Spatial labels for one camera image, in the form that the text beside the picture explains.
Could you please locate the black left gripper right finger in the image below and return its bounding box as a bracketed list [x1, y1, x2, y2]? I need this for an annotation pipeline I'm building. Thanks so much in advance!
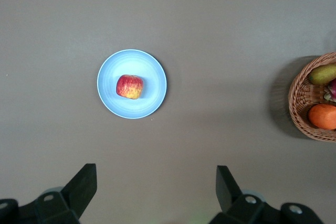
[209, 165, 325, 224]

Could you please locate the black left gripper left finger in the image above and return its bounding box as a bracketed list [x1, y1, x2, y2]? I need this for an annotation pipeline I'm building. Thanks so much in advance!
[0, 163, 98, 224]

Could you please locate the red yellow apple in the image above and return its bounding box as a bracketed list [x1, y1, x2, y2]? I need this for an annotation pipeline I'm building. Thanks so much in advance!
[115, 74, 144, 100]

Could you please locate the brown wicker basket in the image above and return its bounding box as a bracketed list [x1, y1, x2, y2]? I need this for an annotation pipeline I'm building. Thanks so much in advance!
[288, 52, 336, 143]

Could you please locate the orange fruit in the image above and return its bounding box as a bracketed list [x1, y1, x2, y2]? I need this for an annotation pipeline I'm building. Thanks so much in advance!
[308, 103, 336, 131]

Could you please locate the blue round plate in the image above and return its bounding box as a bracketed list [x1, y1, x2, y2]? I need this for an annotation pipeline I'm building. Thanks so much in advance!
[97, 49, 167, 120]

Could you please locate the pink dragon fruit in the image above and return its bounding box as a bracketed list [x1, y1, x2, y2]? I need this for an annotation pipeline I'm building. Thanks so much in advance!
[323, 78, 336, 103]

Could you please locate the small yellow green fruit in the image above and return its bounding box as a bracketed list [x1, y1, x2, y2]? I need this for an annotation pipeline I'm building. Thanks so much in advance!
[308, 64, 336, 86]

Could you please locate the brown table cloth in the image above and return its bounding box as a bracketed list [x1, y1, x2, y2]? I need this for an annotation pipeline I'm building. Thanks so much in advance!
[0, 0, 336, 224]

